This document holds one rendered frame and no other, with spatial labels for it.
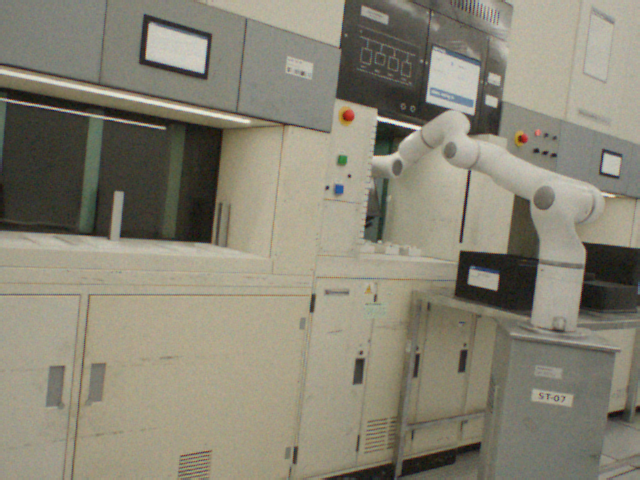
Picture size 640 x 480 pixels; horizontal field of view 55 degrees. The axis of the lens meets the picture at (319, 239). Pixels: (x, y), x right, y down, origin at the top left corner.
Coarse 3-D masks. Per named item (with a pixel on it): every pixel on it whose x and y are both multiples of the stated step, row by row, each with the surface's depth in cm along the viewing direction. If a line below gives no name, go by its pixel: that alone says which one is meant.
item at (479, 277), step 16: (464, 256) 225; (480, 256) 219; (496, 256) 213; (512, 256) 240; (464, 272) 225; (480, 272) 218; (496, 272) 212; (512, 272) 206; (528, 272) 208; (464, 288) 224; (480, 288) 218; (496, 288) 211; (512, 288) 206; (528, 288) 209; (496, 304) 211; (512, 304) 206; (528, 304) 210
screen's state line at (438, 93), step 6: (432, 90) 230; (438, 90) 232; (438, 96) 232; (444, 96) 234; (450, 96) 236; (456, 96) 238; (462, 96) 241; (456, 102) 239; (462, 102) 241; (468, 102) 243
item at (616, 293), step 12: (588, 276) 244; (588, 288) 231; (600, 288) 227; (612, 288) 229; (624, 288) 235; (636, 288) 241; (588, 300) 230; (600, 300) 227; (612, 300) 230; (624, 300) 236; (636, 300) 243; (600, 312) 226; (612, 312) 230; (624, 312) 236
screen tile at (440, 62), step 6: (438, 60) 230; (444, 60) 232; (450, 60) 234; (438, 66) 231; (444, 66) 232; (450, 66) 234; (432, 72) 229; (450, 72) 235; (432, 78) 229; (438, 78) 231; (444, 78) 233; (450, 78) 235; (438, 84) 232; (444, 84) 234; (450, 84) 236
